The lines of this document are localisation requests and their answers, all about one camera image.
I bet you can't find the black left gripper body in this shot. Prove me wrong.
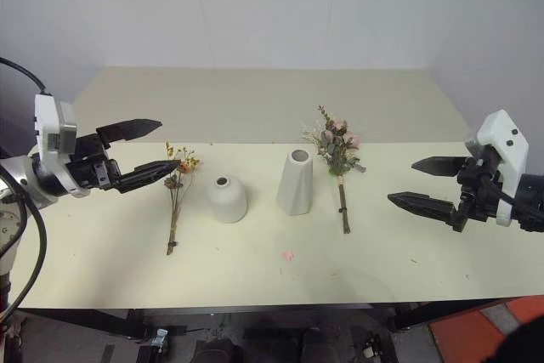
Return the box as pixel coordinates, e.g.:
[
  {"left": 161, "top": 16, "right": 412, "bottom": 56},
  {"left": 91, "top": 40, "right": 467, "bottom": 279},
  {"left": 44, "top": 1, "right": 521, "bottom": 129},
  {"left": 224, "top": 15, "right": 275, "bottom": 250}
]
[{"left": 63, "top": 131, "right": 123, "bottom": 192}]

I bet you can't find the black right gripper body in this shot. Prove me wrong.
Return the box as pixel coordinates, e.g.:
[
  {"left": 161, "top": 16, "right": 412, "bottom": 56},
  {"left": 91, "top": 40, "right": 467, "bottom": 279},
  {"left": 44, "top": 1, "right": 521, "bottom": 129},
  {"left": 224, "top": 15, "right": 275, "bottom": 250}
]
[{"left": 450, "top": 145, "right": 510, "bottom": 234}]

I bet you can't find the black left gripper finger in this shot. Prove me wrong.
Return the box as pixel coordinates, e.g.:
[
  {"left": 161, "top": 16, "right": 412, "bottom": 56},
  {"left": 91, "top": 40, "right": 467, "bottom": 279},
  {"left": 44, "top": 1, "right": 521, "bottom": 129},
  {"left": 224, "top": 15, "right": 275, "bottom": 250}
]
[
  {"left": 113, "top": 159, "right": 182, "bottom": 195},
  {"left": 96, "top": 118, "right": 163, "bottom": 145}
]

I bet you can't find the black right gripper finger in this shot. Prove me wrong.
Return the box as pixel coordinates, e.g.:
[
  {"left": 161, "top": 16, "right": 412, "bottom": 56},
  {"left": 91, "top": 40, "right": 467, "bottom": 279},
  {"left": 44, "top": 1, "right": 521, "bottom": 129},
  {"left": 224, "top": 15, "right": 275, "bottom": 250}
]
[
  {"left": 411, "top": 156, "right": 469, "bottom": 178},
  {"left": 387, "top": 191, "right": 459, "bottom": 229}
]

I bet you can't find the round white ceramic vase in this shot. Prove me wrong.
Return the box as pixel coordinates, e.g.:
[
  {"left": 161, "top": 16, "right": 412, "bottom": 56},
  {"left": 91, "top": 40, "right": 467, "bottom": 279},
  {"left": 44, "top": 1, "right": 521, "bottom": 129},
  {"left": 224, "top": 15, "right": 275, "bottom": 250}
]
[{"left": 206, "top": 174, "right": 249, "bottom": 224}]

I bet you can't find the tall faceted white vase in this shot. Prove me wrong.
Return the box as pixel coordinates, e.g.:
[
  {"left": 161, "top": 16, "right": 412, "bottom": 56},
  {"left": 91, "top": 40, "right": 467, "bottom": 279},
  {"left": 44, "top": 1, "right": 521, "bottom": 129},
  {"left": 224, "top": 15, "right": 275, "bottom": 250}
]
[{"left": 275, "top": 148, "right": 315, "bottom": 217}]

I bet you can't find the yellow orange dried flower bunch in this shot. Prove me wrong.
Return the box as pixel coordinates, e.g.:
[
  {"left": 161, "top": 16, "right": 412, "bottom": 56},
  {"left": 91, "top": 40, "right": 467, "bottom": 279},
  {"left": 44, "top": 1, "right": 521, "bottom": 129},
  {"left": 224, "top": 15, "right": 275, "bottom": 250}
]
[{"left": 163, "top": 140, "right": 201, "bottom": 257}]

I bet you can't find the pink flower bouquet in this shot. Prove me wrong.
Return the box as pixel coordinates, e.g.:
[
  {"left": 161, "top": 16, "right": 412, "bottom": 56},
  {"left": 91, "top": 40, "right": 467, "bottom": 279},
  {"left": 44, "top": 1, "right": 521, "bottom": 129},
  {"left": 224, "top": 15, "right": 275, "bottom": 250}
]
[{"left": 302, "top": 104, "right": 368, "bottom": 235}]

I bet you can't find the orange floor mat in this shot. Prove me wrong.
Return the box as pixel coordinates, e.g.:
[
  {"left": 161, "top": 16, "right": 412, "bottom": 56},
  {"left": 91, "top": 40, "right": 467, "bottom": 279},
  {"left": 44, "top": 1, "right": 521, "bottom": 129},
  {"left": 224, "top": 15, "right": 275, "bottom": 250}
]
[{"left": 428, "top": 294, "right": 544, "bottom": 363}]

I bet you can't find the large dark rounded shape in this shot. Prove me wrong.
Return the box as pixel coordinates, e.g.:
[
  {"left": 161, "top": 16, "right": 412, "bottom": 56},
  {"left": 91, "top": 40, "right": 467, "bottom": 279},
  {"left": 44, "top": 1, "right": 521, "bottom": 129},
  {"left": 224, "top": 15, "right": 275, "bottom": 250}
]
[{"left": 495, "top": 315, "right": 544, "bottom": 363}]

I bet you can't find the small white blue packet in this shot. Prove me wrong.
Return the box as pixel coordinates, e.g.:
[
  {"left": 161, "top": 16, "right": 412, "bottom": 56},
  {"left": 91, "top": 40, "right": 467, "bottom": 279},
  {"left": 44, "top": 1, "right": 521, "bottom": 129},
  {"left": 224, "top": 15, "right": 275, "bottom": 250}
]
[{"left": 151, "top": 327, "right": 170, "bottom": 348}]

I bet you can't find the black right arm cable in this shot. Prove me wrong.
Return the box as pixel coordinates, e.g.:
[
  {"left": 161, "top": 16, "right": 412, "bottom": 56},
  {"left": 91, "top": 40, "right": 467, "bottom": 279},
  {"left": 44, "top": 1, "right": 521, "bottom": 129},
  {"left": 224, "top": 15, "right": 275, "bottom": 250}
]
[{"left": 479, "top": 157, "right": 520, "bottom": 211}]

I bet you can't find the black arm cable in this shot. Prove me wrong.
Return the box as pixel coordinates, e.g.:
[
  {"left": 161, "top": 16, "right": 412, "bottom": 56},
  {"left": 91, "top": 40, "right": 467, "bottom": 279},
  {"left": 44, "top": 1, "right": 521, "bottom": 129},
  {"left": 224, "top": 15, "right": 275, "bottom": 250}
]
[
  {"left": 0, "top": 56, "right": 54, "bottom": 326},
  {"left": 479, "top": 157, "right": 520, "bottom": 211}
]

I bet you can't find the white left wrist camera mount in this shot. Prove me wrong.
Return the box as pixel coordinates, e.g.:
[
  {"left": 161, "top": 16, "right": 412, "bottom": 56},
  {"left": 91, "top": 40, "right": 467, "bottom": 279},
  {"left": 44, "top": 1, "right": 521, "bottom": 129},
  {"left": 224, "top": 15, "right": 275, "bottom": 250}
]
[{"left": 32, "top": 93, "right": 78, "bottom": 168}]

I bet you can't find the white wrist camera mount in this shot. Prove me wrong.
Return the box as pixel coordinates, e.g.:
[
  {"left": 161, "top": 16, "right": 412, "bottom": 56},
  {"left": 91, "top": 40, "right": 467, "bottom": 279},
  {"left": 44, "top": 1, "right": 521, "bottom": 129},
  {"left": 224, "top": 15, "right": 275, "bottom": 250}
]
[
  {"left": 465, "top": 109, "right": 530, "bottom": 228},
  {"left": 32, "top": 93, "right": 78, "bottom": 168}
]

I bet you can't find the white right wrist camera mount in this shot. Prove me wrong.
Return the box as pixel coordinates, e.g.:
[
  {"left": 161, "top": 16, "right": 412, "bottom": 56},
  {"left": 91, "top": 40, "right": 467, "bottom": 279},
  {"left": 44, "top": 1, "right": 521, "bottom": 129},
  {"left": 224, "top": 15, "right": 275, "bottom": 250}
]
[{"left": 465, "top": 109, "right": 530, "bottom": 228}]

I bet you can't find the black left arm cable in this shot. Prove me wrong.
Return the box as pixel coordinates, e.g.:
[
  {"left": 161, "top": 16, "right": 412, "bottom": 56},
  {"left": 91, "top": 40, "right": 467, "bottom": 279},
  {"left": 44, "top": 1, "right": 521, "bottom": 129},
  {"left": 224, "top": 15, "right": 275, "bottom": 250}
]
[{"left": 0, "top": 56, "right": 54, "bottom": 326}]

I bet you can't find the black table frame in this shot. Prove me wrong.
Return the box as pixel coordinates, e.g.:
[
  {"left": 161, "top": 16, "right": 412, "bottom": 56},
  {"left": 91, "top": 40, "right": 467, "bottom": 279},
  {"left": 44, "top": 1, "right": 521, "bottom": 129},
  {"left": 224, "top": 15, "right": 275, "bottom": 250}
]
[{"left": 16, "top": 294, "right": 515, "bottom": 341}]

